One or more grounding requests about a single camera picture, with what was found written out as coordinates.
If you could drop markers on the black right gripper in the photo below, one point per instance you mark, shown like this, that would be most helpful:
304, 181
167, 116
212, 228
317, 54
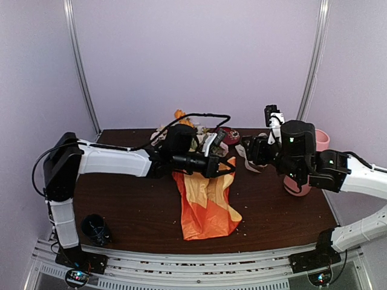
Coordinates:
255, 153

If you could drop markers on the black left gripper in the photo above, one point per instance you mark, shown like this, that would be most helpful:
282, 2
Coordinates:
212, 167

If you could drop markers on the grey printed ribbon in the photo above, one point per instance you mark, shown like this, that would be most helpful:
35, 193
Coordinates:
248, 164

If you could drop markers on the orange flower bouquet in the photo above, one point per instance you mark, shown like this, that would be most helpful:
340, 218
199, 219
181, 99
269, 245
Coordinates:
197, 131

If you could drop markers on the orange yellow wrapping paper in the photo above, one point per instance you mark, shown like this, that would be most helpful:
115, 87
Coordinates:
205, 209

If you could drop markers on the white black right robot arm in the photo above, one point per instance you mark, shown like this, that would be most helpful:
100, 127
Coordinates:
291, 148

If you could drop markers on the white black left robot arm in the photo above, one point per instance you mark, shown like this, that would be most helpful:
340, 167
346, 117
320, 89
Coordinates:
72, 157

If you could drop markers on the dark blue cup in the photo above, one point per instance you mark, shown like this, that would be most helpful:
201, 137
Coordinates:
96, 230

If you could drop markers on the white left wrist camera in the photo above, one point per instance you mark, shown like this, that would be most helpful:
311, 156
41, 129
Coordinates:
213, 140

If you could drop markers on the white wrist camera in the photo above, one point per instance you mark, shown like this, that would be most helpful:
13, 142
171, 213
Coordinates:
213, 140
274, 119

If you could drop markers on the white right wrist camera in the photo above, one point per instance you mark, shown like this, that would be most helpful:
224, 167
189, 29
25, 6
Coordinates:
274, 119

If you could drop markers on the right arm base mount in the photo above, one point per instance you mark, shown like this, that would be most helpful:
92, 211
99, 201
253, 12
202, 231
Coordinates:
316, 265

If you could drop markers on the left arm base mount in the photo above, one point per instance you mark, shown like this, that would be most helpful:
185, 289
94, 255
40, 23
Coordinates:
82, 265

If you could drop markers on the left aluminium frame post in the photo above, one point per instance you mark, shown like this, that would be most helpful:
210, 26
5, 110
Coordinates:
80, 71

